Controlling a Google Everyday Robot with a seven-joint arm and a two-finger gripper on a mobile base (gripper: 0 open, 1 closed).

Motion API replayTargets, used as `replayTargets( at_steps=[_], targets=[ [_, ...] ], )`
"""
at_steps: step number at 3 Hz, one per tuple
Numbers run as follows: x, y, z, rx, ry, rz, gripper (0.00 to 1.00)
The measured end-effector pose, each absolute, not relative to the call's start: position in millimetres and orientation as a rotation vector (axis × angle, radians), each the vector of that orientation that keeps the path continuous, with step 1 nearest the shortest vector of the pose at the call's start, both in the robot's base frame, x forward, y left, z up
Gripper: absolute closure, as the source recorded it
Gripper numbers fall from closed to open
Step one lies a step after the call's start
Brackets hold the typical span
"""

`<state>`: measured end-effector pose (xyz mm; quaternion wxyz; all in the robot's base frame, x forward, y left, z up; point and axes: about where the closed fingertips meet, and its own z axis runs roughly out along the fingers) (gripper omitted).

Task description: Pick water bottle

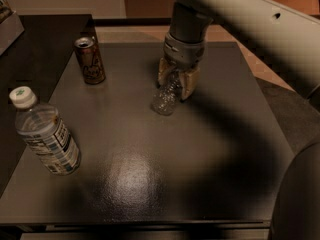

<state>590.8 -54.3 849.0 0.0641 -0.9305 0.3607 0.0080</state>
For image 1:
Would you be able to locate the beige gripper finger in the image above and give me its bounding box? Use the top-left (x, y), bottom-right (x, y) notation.
top-left (179, 66), bottom-right (200, 100)
top-left (158, 58), bottom-right (175, 86)

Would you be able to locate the clear plastic water bottle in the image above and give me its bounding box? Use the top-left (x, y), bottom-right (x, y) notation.
top-left (151, 72), bottom-right (182, 116)

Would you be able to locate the brown soda can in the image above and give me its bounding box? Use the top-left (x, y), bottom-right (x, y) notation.
top-left (74, 37), bottom-right (106, 84)

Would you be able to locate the full water bottle white cap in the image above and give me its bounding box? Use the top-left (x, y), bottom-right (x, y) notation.
top-left (9, 86), bottom-right (81, 175)

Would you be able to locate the grey box at left edge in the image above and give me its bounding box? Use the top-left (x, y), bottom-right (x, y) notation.
top-left (0, 0), bottom-right (24, 56)

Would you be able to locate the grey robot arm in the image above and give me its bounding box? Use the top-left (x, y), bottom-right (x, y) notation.
top-left (164, 0), bottom-right (320, 240)

